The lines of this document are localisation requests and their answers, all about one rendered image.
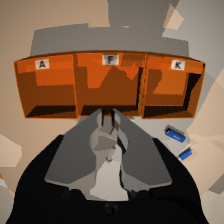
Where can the grey domino tile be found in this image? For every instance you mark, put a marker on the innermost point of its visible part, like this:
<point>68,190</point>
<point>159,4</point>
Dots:
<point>113,133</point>

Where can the blue aa battery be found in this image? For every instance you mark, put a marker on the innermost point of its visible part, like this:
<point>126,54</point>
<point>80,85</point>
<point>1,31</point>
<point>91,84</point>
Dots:
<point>175,135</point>

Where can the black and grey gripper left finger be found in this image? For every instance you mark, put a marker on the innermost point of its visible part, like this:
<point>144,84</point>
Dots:
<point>68,162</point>

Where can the orange rack of bins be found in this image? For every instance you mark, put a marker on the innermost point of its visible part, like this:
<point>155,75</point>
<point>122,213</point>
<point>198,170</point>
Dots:
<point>50,94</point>

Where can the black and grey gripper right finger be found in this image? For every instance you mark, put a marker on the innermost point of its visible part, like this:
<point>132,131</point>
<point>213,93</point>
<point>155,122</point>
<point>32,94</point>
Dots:
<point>147,164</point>

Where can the blue usb stick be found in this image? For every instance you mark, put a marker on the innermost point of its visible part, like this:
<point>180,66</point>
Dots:
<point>184,154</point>

